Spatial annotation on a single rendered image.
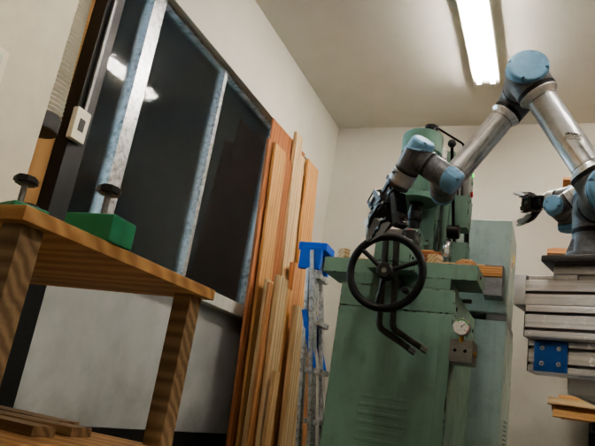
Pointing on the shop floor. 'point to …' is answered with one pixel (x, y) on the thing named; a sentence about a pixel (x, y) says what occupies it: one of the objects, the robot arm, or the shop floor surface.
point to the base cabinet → (394, 383)
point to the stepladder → (312, 339)
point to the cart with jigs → (76, 259)
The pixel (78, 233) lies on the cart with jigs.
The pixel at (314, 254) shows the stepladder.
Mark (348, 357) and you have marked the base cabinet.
